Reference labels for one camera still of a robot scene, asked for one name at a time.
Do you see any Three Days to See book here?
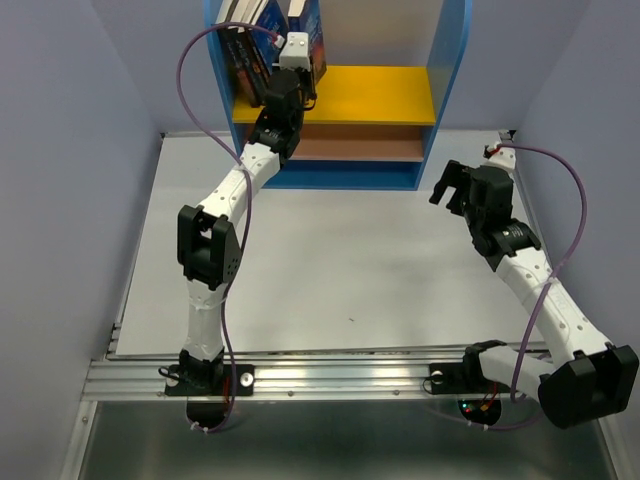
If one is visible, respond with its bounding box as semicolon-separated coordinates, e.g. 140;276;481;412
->
239;0;269;102

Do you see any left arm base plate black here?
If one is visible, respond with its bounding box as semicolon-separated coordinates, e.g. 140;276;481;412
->
158;364;255;397

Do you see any aluminium mounting rail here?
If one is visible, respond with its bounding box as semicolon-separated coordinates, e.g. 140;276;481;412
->
81;347;464;402

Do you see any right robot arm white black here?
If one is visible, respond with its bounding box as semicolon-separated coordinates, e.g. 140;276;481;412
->
430;160;639;429

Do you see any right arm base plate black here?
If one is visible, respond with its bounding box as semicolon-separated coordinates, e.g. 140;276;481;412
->
423;361;482;395

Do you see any Jane Eyre book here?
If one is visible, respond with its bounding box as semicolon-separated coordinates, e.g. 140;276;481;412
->
288;0;327;84

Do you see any Animal Farm book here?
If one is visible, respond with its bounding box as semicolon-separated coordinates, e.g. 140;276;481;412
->
252;0;288;73

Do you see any blue yellow wooden bookshelf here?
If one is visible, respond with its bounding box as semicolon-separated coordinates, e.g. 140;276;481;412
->
204;1;472;190

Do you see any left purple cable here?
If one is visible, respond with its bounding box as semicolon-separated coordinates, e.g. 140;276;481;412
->
178;23;284;435

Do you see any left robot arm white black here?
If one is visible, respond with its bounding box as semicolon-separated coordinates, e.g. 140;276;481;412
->
177;68;317;394

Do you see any A Tale of Two Cities book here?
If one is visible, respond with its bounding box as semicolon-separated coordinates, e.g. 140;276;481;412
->
216;0;260;108

